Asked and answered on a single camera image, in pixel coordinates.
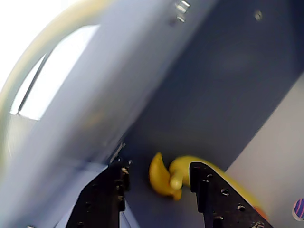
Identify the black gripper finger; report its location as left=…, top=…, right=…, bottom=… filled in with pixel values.
left=66, top=158, right=132, bottom=228
left=189, top=161, right=274, bottom=228

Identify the blue under-sink cabinet door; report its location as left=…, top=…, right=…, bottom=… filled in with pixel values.
left=0, top=0, right=217, bottom=228

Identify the silver door hinge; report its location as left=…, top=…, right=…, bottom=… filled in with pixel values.
left=169, top=0, right=191, bottom=25
left=109, top=142, right=126, bottom=165

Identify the blue toy kitchen cabinet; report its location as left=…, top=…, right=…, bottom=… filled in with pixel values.
left=118, top=0, right=304, bottom=228

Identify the yellow toy banana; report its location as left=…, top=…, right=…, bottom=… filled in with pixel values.
left=149, top=152, right=184, bottom=202
left=168, top=154, right=268, bottom=220

